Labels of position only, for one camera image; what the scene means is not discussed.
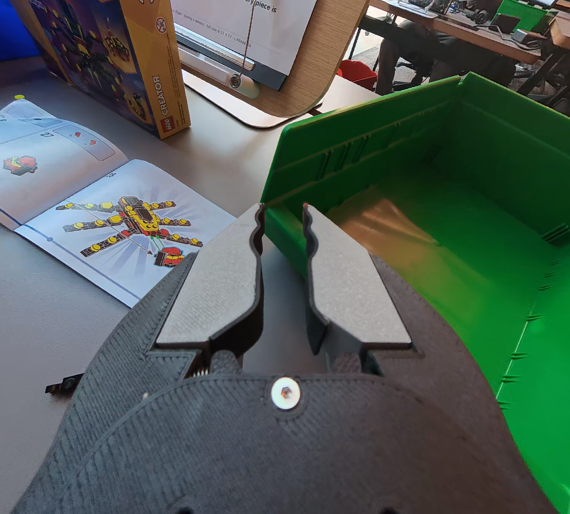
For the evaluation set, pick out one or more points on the lego instruction booklet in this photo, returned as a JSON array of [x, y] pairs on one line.
[[58, 158]]

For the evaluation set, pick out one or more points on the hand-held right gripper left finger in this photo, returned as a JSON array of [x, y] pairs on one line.
[[218, 291]]

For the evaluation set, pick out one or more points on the small grey box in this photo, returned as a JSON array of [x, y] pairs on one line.
[[523, 37]]

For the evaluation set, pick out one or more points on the small green bin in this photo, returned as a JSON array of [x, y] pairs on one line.
[[527, 8]]

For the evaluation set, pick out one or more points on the red bin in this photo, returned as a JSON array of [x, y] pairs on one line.
[[358, 73]]

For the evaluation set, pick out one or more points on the dark brown box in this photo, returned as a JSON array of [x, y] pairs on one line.
[[505, 23]]

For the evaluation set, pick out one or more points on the wooden table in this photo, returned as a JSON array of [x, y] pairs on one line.
[[472, 33]]

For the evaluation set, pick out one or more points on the yellow and purple lego box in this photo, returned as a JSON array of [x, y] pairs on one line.
[[89, 33]]

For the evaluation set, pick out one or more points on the black lego piece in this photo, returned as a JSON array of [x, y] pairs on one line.
[[64, 385]]

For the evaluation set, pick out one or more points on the blue container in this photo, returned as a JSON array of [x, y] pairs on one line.
[[15, 33]]

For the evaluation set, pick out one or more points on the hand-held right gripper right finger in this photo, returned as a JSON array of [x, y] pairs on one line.
[[352, 296]]

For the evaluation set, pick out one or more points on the green plastic bin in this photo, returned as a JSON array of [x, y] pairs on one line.
[[445, 256]]

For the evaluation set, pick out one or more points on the white printed paper sheet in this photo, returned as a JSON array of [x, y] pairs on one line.
[[276, 33]]

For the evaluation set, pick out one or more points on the wooden display stand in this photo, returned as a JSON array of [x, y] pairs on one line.
[[343, 33]]

